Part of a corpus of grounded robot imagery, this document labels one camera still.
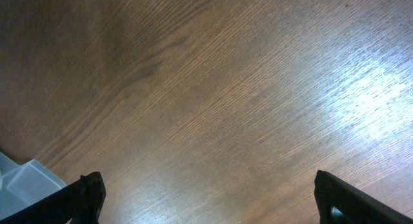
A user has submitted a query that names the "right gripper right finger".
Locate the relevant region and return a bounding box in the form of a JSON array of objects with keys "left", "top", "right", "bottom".
[{"left": 314, "top": 170, "right": 412, "bottom": 224}]

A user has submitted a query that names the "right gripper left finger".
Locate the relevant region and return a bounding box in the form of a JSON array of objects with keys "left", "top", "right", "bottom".
[{"left": 1, "top": 172, "right": 106, "bottom": 224}]

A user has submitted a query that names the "clear plastic storage bin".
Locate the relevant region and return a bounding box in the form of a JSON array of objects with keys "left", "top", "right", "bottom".
[{"left": 0, "top": 154, "right": 66, "bottom": 219}]

